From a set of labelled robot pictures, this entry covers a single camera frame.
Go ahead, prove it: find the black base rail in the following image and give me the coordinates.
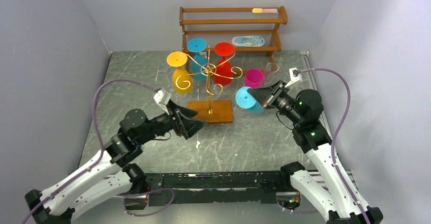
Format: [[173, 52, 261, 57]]
[[111, 170, 314, 207]]

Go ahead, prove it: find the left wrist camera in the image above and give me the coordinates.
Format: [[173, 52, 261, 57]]
[[153, 88, 171, 115]]

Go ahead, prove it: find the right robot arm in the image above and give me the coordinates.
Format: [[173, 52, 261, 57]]
[[248, 81, 383, 223]]

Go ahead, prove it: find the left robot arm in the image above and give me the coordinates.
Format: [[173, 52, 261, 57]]
[[25, 100, 207, 223]]

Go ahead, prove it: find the gold wire glass rack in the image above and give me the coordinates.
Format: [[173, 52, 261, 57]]
[[185, 47, 243, 124]]

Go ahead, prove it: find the blue wine glass back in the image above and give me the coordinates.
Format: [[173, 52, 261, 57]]
[[187, 38, 207, 81]]

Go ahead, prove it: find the magenta wine glass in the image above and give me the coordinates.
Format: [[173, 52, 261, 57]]
[[244, 68, 264, 88]]

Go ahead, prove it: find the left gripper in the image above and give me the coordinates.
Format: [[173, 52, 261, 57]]
[[138, 100, 207, 144]]

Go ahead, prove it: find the clear wine glass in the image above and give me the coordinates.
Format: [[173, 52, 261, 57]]
[[263, 62, 279, 81]]

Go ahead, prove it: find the yellow wine glass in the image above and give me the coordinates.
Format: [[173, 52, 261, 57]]
[[166, 51, 193, 94]]

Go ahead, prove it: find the wooden shelf rack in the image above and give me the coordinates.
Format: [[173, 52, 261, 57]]
[[179, 6, 288, 62]]

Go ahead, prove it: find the blue wine glass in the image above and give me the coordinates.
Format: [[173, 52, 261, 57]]
[[235, 86, 263, 114], [187, 38, 207, 81]]

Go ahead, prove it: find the blue packaged item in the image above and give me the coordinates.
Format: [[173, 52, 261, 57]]
[[231, 36, 265, 47]]

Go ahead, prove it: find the red wine glass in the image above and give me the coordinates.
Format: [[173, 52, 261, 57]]
[[213, 42, 234, 86]]

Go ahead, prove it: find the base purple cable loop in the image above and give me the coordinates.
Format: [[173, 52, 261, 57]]
[[122, 188, 176, 217]]

